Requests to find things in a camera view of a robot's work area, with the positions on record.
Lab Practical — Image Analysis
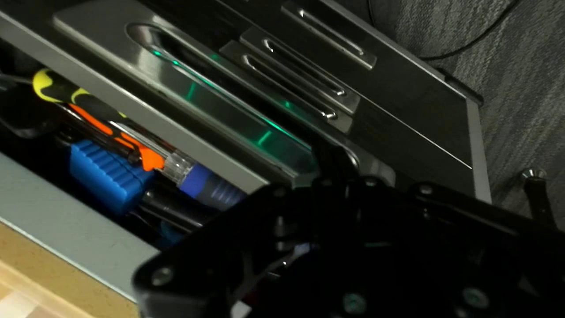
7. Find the grey tool drawer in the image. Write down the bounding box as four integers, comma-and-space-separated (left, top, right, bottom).
0, 0, 378, 261

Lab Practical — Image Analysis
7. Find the blue handled screwdriver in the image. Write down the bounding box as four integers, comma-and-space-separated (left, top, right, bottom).
163, 151, 246, 210

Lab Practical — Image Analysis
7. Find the grey cabinet with wooden top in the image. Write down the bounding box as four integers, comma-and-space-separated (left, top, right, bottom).
0, 0, 493, 318

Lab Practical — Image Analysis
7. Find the blue plastic box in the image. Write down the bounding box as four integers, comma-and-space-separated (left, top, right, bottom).
69, 139, 152, 215

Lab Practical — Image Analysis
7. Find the orange handled tool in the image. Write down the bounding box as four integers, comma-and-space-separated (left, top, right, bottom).
71, 104, 165, 171

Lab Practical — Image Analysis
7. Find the yellow black handled screwdriver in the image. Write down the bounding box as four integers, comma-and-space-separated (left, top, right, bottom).
32, 68, 126, 121

